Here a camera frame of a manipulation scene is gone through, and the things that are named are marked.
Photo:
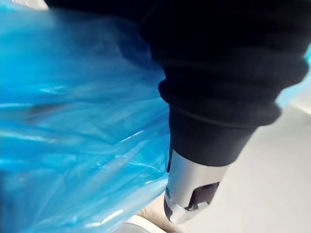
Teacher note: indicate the blue plastic rubbish bag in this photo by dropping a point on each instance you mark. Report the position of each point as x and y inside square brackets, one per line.
[73, 121]

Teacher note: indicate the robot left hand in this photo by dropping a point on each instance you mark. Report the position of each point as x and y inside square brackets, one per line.
[218, 72]

